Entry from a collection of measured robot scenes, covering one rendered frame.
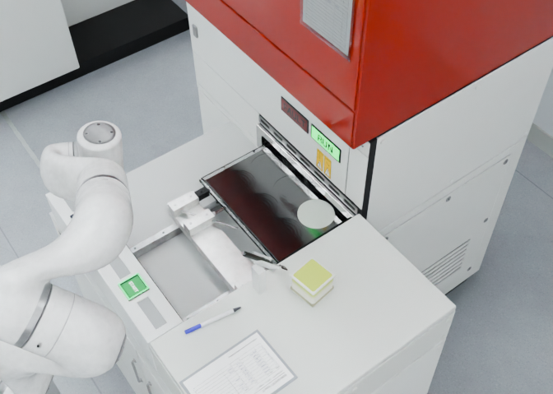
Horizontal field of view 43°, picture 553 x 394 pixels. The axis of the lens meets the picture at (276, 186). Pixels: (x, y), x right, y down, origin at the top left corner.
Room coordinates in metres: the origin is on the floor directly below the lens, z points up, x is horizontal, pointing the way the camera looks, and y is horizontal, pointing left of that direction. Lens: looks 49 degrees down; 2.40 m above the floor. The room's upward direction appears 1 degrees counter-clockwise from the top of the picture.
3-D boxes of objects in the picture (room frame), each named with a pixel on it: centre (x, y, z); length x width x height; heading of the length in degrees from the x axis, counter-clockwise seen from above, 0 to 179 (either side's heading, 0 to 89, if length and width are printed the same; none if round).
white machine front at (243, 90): (1.47, 0.01, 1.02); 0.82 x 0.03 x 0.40; 36
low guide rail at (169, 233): (1.25, 0.20, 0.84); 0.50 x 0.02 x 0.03; 126
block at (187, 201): (1.24, 0.26, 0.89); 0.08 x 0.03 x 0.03; 126
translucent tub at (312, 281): (0.91, -0.08, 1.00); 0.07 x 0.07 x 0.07; 44
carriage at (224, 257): (1.11, 0.16, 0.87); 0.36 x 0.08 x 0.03; 36
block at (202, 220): (1.17, 0.21, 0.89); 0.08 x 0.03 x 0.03; 126
